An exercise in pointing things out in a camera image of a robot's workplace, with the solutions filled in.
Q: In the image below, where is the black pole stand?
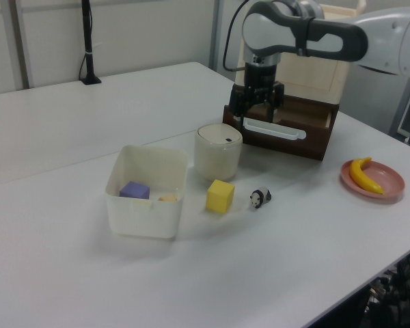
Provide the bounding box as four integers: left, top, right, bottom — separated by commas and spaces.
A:
80, 0, 102, 85

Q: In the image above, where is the cream lidded trash can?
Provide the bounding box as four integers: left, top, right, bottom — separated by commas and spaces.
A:
194, 124, 243, 182

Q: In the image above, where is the white plastic bin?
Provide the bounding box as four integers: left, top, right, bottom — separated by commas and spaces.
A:
105, 144, 189, 240

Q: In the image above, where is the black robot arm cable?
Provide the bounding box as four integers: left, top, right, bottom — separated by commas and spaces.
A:
223, 0, 250, 72

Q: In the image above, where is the purple foam cube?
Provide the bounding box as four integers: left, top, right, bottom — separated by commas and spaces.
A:
118, 180, 150, 200

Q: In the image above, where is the pink plate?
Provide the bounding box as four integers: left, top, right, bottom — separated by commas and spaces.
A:
340, 159, 406, 205

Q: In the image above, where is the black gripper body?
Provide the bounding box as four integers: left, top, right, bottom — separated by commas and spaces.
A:
242, 63, 278, 103

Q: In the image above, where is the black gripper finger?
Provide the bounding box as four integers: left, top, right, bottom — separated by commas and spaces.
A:
229, 87, 249, 130
269, 83, 284, 123

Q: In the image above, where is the yellow toy banana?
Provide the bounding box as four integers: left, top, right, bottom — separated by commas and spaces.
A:
348, 156, 385, 196

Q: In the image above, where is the brown drawer with white handle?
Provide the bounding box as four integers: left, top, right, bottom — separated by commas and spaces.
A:
223, 98, 332, 161

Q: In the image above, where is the panda toy figure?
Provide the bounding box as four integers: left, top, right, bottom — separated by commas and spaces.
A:
249, 187, 273, 210

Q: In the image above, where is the yellow foam cube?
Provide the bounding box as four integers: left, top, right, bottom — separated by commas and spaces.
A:
205, 179, 235, 215

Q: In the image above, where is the black equipment under table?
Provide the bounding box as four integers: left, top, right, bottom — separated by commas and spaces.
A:
361, 245, 410, 328

